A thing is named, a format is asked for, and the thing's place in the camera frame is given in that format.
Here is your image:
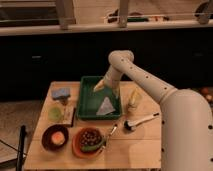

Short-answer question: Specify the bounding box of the dark berries pile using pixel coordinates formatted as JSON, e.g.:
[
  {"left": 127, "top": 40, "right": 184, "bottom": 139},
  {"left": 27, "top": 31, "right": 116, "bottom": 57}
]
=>
[{"left": 81, "top": 130, "right": 102, "bottom": 145}]

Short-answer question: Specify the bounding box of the green round lid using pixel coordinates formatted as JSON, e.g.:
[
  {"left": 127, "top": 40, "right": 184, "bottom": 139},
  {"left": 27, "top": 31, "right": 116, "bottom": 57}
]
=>
[{"left": 48, "top": 107, "right": 63, "bottom": 123}]

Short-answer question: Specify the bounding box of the grey towel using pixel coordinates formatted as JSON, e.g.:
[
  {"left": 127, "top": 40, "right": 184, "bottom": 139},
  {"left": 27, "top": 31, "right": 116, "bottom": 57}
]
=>
[{"left": 96, "top": 97, "right": 115, "bottom": 116}]

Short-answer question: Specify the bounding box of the blue sponge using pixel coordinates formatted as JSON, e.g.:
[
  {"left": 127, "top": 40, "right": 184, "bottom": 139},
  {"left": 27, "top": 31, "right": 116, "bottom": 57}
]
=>
[{"left": 51, "top": 88, "right": 70, "bottom": 100}]

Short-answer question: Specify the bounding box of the green plastic tray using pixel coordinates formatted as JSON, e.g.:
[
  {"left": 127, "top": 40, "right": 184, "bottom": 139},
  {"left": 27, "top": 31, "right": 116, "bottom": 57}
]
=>
[{"left": 76, "top": 76, "right": 122, "bottom": 120}]

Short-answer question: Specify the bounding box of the wooden cutting block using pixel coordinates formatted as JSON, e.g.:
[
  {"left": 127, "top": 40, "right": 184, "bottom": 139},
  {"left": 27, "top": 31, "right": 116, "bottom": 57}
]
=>
[{"left": 62, "top": 106, "right": 75, "bottom": 126}]

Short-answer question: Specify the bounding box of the orange plate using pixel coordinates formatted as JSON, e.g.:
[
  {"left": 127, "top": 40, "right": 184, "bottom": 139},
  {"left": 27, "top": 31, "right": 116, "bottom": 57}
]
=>
[{"left": 72, "top": 127, "right": 105, "bottom": 159}]

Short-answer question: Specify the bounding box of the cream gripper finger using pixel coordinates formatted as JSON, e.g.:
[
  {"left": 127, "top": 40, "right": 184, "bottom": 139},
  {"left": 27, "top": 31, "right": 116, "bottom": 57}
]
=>
[
  {"left": 112, "top": 87, "right": 120, "bottom": 98},
  {"left": 93, "top": 80, "right": 105, "bottom": 92}
]

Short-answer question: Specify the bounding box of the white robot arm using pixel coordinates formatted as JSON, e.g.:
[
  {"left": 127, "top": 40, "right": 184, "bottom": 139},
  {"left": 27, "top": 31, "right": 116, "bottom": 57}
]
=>
[{"left": 95, "top": 50, "right": 213, "bottom": 171}]

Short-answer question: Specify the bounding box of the dark brown bowl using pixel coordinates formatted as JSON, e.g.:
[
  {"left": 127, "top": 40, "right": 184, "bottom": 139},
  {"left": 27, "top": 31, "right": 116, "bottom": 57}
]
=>
[{"left": 42, "top": 125, "right": 69, "bottom": 151}]

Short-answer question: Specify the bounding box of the white handled brush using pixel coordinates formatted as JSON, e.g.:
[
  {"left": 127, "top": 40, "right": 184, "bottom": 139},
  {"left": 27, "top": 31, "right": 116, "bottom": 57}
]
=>
[{"left": 124, "top": 113, "right": 159, "bottom": 131}]

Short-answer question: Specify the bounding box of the green pepper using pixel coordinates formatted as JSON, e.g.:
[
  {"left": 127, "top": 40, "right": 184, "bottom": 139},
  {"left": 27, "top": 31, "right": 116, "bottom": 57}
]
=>
[{"left": 80, "top": 139, "right": 105, "bottom": 152}]

